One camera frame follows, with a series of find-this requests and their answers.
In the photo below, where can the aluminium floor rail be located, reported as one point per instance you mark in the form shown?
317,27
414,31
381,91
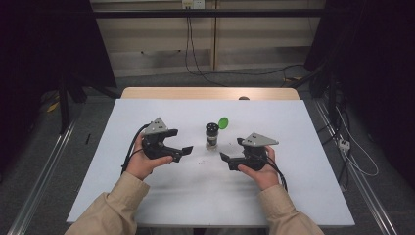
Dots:
365,192
42,178

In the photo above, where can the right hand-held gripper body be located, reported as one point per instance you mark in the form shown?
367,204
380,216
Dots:
259,140

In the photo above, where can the black metal stand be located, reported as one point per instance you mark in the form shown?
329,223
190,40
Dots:
64,107

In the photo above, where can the black horizontal metal bar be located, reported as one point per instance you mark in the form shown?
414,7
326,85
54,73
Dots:
228,13

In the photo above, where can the white wall outlet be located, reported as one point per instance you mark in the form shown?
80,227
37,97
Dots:
193,4

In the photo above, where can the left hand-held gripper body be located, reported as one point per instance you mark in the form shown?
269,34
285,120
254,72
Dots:
156,127

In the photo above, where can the small black floor item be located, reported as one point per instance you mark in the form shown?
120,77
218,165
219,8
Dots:
87,138

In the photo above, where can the person's right hand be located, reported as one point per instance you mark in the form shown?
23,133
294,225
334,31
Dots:
262,178

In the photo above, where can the spice jar with green lid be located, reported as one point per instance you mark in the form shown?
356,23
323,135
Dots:
212,137

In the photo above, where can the person's left hand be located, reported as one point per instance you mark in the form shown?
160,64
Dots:
142,164

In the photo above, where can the yellow floor tape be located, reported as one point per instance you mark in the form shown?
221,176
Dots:
52,107

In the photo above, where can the black curtain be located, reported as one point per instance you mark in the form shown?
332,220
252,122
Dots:
385,65
39,49

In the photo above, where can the white power strip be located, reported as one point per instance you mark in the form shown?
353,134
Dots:
344,144

